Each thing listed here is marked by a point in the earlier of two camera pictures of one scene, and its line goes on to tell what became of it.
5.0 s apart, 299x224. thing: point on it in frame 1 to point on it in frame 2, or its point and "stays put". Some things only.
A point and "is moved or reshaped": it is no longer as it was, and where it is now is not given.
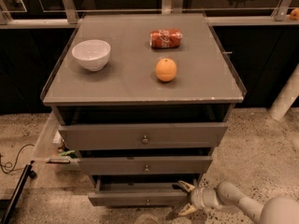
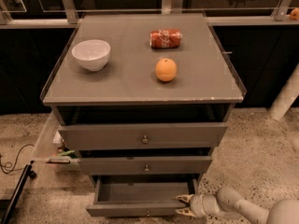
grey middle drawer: [145, 164] stays put
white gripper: [198, 198] to [197, 205]
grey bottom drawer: [137, 194] is moved or reshaped
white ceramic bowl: [93, 54] stays put
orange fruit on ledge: [294, 14] stays put
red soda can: [165, 38] stays put
